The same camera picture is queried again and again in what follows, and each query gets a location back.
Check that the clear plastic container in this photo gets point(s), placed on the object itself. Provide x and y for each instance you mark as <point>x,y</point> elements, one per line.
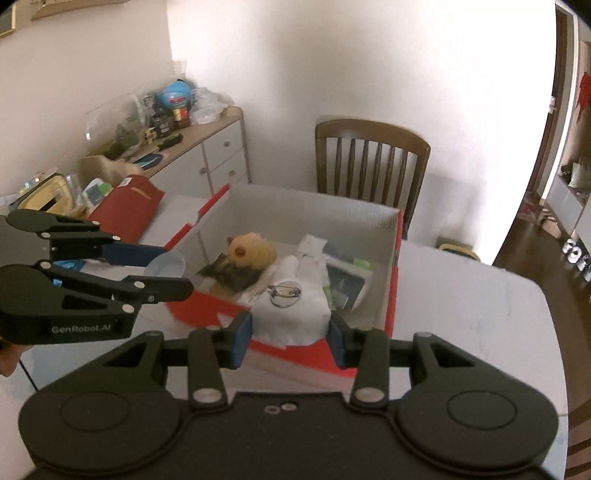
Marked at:
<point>120,113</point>

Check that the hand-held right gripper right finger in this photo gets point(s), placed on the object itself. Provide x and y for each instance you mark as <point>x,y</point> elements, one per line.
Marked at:
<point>337,344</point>

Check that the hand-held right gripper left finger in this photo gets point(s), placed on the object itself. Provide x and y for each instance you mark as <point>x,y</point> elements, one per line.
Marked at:
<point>242,339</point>

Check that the brown wooden slatted chair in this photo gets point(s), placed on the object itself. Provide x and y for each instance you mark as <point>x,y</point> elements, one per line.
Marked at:
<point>369,131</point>

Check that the red cardboard box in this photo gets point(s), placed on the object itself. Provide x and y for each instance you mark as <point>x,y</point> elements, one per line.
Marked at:
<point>300,357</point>

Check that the yellow container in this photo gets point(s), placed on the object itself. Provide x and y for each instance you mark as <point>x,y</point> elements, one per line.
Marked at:
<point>46,194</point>

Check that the brown jar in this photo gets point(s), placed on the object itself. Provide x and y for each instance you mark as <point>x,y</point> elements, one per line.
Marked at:
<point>182,117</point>

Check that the white cabinet unit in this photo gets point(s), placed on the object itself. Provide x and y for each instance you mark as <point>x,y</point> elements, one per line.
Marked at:
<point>565,203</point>

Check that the white plastic bag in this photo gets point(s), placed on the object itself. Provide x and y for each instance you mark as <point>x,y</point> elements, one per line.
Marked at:
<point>311,247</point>

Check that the red hanging decoration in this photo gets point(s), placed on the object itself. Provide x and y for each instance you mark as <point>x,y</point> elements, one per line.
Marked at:
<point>584,97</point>

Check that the blue white flat object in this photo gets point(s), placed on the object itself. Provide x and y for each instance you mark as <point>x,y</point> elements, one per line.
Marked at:
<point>148,160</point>

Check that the red box lid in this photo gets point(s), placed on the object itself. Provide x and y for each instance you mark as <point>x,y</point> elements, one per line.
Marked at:
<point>129,207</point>

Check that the white shoe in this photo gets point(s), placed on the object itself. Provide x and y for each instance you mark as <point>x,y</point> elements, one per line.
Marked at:
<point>572,251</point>
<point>585,267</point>

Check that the brown paper bag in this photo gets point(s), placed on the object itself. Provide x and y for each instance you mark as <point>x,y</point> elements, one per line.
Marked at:
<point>108,168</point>

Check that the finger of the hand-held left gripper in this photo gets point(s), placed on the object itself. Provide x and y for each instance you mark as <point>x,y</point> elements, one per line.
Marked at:
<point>157,288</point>
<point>134,254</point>

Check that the round metal pin badge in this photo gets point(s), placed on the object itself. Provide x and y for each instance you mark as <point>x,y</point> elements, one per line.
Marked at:
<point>281,289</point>

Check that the green capped container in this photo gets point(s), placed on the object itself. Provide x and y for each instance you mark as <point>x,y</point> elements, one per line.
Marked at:
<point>98,191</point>

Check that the blue cloth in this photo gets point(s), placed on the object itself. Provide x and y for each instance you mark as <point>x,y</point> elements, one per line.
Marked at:
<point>69,266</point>

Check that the white sideboard with wooden top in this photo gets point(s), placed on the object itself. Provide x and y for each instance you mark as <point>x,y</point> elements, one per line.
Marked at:
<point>221,152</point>

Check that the picture frame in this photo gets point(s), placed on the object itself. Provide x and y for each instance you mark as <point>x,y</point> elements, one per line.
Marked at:
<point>7,21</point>

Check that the small pale blue bowl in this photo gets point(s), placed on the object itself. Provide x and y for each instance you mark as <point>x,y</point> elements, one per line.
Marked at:
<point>166,265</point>

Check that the clear crumpled plastic bag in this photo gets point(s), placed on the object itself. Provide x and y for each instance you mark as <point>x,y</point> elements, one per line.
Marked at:
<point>210,106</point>

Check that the yellow plush toy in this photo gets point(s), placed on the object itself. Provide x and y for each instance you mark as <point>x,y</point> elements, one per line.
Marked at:
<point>254,251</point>

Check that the teal packet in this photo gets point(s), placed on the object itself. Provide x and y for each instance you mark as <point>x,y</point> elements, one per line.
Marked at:
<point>346,286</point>

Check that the blue round toy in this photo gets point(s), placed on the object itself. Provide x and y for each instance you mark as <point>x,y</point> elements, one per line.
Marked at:
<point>175,94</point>

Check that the green white packet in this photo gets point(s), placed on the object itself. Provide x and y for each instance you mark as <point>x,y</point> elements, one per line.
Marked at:
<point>362,265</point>

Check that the black snack packet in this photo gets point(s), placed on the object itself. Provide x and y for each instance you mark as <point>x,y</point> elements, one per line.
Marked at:
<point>231,277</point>

